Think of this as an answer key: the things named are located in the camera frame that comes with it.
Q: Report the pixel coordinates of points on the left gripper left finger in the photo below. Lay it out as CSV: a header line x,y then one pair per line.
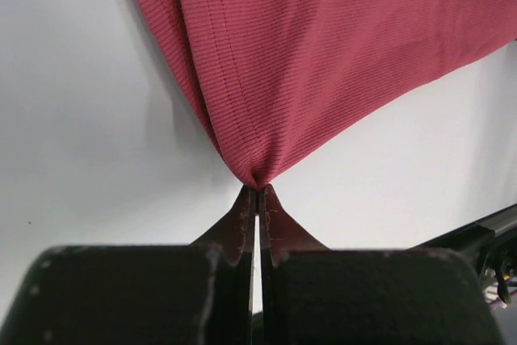
x,y
200,293

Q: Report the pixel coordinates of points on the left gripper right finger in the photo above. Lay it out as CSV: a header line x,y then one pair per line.
x,y
315,295

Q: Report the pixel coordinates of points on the pink tank top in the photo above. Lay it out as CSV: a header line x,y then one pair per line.
x,y
273,80

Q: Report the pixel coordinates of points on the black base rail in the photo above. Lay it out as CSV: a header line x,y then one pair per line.
x,y
488,243

